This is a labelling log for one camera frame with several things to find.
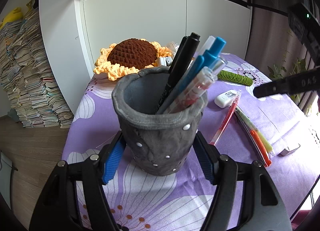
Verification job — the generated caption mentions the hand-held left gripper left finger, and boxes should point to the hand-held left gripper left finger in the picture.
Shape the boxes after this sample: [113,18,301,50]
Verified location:
[29,133,127,231]

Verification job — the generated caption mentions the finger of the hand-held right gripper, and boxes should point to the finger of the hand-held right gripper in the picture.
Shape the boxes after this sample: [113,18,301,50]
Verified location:
[253,67,320,99]

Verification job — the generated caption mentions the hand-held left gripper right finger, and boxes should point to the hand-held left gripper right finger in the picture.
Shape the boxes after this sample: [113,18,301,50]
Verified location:
[192,131,293,231]

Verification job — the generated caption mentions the grey fabric pen holder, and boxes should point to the grey fabric pen holder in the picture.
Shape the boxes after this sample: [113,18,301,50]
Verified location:
[112,66,208,176]

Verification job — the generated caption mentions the orange and yellow pens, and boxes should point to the orange and yellow pens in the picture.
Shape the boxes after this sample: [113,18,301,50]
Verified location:
[234,106,272,168]

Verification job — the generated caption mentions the white eraser with label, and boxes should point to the white eraser with label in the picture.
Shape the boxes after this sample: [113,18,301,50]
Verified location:
[214,90,238,108]

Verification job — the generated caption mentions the yellow pen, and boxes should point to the yellow pen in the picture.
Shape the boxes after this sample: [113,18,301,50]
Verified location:
[236,107,275,157]

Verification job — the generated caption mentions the clear barrel pen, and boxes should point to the clear barrel pen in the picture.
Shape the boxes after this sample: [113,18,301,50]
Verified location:
[209,57,227,76]

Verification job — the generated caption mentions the white rectangular eraser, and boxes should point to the white rectangular eraser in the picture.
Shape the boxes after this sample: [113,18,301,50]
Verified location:
[278,143,301,157]

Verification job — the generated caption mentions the clear red gel pen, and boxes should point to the clear red gel pen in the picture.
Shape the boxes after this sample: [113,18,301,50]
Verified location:
[170,66,217,114]

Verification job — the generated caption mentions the blue cap pen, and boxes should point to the blue cap pen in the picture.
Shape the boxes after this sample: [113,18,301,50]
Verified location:
[207,36,227,58]

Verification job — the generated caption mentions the translucent white cap pen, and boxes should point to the translucent white cap pen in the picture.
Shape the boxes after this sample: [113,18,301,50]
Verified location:
[198,35,216,55]

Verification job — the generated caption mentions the black marker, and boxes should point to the black marker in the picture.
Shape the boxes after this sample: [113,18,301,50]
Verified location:
[156,32,201,113]

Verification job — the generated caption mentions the black pen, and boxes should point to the black pen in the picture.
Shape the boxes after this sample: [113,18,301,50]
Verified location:
[171,36,188,68]

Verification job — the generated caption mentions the pink grey curtain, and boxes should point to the pink grey curtain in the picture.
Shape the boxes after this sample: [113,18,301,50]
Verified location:
[250,3,320,111]

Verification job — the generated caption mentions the green crochet stem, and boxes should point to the green crochet stem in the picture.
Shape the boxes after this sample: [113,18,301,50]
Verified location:
[217,70,254,86]

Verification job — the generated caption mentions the purple floral tablecloth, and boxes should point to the purple floral tablecloth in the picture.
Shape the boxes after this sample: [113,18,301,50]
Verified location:
[61,51,320,231]

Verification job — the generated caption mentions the pale grey object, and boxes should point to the pale grey object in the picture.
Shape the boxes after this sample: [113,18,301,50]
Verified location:
[0,150,18,198]

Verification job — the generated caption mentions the clear plastic wrap ribbon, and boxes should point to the clear plastic wrap ribbon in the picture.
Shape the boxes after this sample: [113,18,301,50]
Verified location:
[157,42,181,67]

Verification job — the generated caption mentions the crochet sunflower head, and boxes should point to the crochet sunflower head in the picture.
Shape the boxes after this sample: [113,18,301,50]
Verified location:
[93,38,173,81]

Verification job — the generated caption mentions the tall pile of books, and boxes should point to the tall pile of books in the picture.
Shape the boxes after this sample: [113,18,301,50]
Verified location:
[0,8,74,129]

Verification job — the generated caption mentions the white bookshelf cabinet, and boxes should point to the white bookshelf cabinet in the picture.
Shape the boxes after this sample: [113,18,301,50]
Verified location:
[39,0,253,121]

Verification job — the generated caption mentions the yellow plush toy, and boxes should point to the yellow plush toy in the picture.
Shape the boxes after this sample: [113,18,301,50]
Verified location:
[0,0,35,29]

